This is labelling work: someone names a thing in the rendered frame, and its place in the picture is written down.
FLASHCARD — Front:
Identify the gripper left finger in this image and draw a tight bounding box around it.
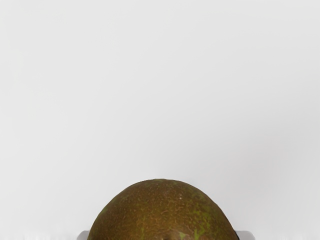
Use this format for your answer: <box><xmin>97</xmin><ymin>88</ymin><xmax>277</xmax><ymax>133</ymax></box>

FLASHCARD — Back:
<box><xmin>76</xmin><ymin>230</ymin><xmax>94</xmax><ymax>240</ymax></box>

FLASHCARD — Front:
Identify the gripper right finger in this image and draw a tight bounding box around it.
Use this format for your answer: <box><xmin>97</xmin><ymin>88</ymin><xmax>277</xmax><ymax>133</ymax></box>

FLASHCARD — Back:
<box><xmin>234</xmin><ymin>230</ymin><xmax>256</xmax><ymax>240</ymax></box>

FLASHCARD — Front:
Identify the brown green round fruit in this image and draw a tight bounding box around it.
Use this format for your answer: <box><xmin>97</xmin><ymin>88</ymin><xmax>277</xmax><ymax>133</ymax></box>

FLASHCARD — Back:
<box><xmin>88</xmin><ymin>178</ymin><xmax>239</xmax><ymax>240</ymax></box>

